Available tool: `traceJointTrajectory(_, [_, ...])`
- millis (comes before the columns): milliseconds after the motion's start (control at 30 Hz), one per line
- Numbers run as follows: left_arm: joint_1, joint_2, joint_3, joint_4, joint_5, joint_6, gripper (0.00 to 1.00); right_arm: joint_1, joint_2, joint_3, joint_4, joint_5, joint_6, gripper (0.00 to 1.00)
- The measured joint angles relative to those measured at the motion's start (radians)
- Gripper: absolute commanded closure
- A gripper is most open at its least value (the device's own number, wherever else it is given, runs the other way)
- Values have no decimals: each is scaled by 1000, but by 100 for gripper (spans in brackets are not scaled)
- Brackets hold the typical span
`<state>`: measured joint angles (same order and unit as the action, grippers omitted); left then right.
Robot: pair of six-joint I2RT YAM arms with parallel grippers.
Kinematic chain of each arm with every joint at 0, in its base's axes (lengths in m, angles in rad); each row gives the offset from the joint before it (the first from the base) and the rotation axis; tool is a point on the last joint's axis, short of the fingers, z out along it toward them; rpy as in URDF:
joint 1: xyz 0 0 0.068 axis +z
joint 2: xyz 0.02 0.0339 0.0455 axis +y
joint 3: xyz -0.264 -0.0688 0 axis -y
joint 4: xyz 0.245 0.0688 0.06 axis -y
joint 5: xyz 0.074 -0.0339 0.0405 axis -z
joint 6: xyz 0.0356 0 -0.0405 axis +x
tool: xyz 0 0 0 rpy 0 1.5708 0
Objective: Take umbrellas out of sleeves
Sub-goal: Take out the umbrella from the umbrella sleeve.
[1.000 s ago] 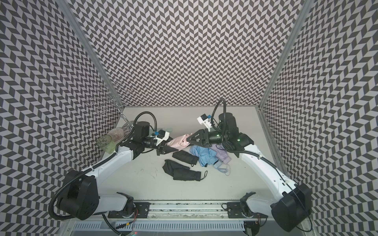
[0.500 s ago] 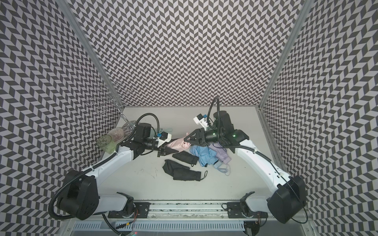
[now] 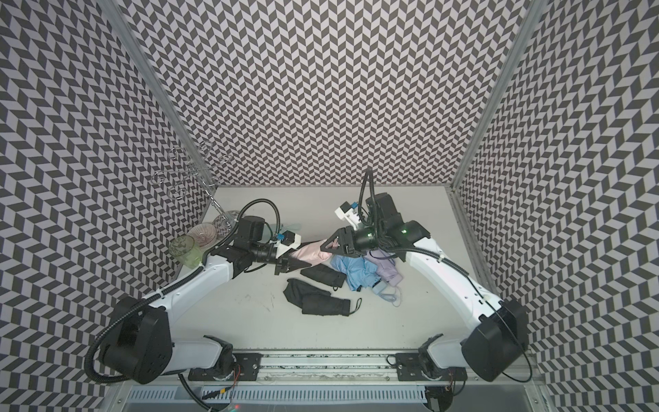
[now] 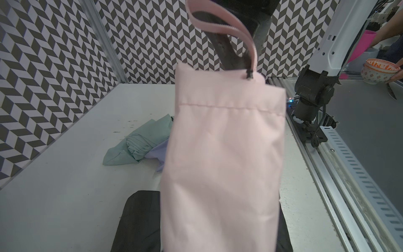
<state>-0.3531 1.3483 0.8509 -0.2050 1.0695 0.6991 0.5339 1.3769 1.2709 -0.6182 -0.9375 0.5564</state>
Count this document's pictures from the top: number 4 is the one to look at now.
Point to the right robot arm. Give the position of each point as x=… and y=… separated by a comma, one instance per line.
x=315, y=84

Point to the black sleeve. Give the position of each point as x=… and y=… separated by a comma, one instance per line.
x=138, y=223

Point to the magenta plastic cup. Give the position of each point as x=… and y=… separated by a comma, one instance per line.
x=362, y=52

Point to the pink sleeved umbrella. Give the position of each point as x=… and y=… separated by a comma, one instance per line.
x=221, y=179

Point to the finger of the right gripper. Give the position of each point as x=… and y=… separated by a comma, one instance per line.
x=222, y=44

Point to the lavender sleeve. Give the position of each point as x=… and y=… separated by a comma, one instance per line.
x=159, y=153

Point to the orange patterned bowl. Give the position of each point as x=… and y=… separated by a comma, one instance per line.
x=378, y=71

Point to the mint green sleeved umbrella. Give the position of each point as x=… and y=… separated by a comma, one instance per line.
x=134, y=147

